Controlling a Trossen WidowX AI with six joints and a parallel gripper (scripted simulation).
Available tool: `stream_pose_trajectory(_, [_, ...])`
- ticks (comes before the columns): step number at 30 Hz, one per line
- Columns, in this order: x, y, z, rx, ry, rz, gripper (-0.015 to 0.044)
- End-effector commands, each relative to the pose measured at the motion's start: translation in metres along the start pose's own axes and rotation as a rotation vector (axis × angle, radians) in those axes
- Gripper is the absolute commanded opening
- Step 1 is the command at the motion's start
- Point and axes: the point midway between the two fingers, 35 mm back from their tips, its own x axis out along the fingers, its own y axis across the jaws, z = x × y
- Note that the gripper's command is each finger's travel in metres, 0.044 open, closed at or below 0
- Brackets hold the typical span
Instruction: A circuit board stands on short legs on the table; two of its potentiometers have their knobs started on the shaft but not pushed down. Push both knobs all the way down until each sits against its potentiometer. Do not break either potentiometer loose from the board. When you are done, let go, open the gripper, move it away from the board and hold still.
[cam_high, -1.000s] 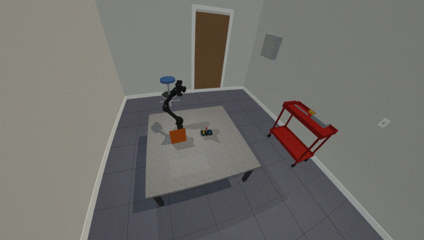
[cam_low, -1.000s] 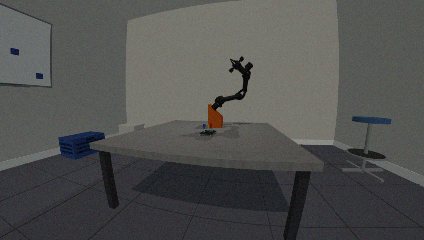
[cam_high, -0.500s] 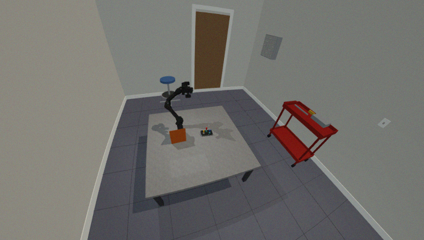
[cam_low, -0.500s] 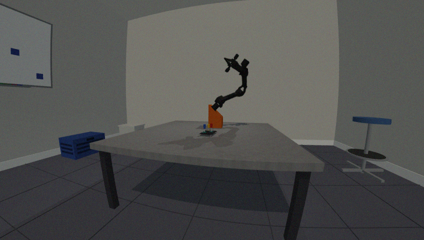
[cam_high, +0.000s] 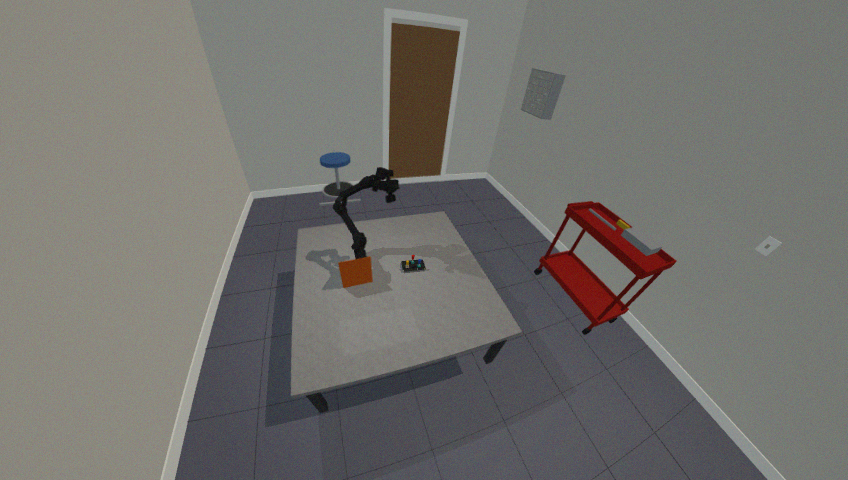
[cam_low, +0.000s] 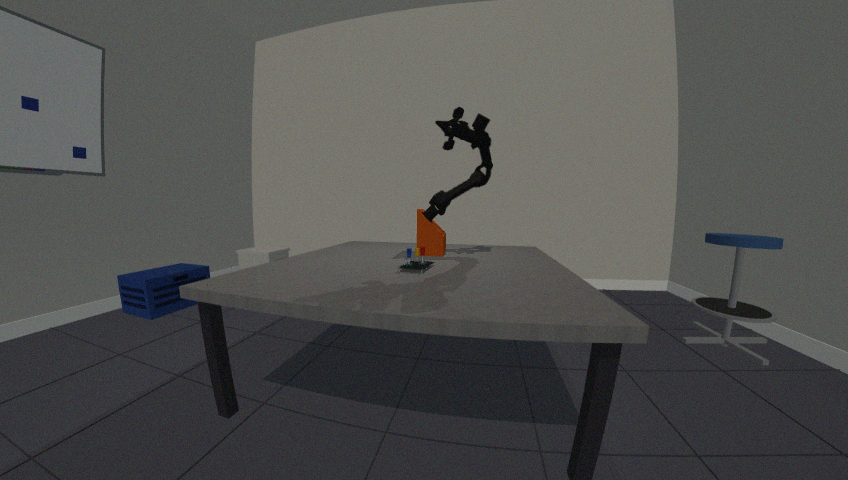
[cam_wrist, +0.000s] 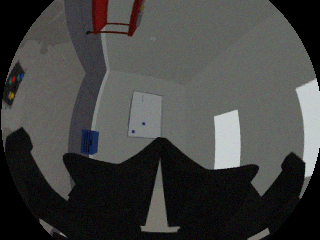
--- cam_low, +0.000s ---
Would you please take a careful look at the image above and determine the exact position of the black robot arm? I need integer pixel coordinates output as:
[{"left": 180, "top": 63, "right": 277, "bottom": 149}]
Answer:
[{"left": 421, "top": 114, "right": 493, "bottom": 222}]

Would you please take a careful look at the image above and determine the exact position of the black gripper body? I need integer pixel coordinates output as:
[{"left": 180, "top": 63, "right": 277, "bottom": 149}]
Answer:
[{"left": 443, "top": 107, "right": 471, "bottom": 150}]

